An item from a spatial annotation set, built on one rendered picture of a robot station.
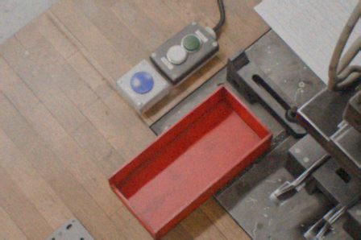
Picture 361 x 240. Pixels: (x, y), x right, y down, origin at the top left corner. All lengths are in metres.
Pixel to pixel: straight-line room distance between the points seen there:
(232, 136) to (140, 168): 0.16
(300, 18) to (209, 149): 0.30
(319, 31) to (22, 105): 0.54
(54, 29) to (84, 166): 0.27
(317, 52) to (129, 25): 0.34
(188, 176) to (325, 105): 0.31
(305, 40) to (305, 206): 0.30
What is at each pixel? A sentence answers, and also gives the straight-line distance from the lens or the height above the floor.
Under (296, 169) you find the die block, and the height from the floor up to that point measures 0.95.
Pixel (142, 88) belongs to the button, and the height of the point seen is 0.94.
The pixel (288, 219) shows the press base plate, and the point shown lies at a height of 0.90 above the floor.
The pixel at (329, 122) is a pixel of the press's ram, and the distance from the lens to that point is 1.18.
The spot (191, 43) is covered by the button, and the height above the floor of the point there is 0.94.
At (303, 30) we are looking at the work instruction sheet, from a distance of 1.51.
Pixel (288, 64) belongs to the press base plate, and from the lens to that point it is 1.48.
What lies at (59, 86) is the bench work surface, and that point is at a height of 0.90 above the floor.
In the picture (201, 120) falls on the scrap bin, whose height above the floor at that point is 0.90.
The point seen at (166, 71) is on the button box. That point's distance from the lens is 1.43.
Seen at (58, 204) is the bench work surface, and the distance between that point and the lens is 1.40.
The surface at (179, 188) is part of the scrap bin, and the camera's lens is 1.39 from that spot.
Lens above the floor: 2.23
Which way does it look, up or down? 68 degrees down
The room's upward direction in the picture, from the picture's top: 10 degrees counter-clockwise
